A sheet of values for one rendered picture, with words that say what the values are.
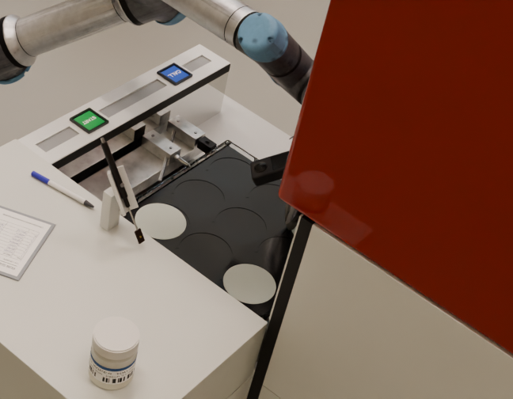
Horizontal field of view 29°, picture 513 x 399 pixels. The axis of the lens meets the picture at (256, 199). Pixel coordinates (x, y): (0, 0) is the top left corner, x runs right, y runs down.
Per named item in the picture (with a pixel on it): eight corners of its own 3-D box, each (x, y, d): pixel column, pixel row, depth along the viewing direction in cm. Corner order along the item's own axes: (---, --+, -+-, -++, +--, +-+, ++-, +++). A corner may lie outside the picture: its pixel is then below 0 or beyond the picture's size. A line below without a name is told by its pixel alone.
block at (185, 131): (203, 142, 213) (206, 132, 211) (193, 149, 211) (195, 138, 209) (176, 124, 216) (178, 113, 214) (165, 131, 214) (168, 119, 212)
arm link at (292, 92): (277, 24, 176) (317, 57, 171) (300, 50, 186) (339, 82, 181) (247, 57, 177) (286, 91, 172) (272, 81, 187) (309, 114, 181)
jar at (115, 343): (142, 373, 155) (150, 334, 149) (111, 399, 150) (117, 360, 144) (110, 347, 157) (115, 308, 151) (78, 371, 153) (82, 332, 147)
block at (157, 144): (179, 158, 208) (181, 147, 206) (169, 165, 206) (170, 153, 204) (151, 139, 211) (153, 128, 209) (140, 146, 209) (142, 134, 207)
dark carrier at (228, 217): (359, 233, 199) (359, 231, 199) (254, 323, 176) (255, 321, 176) (228, 147, 211) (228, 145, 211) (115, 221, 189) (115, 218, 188)
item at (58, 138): (221, 111, 233) (231, 62, 223) (46, 218, 196) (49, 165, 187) (191, 92, 236) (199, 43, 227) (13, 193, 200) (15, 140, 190)
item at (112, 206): (135, 233, 177) (143, 178, 168) (120, 244, 175) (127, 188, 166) (111, 215, 179) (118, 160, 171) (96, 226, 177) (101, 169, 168)
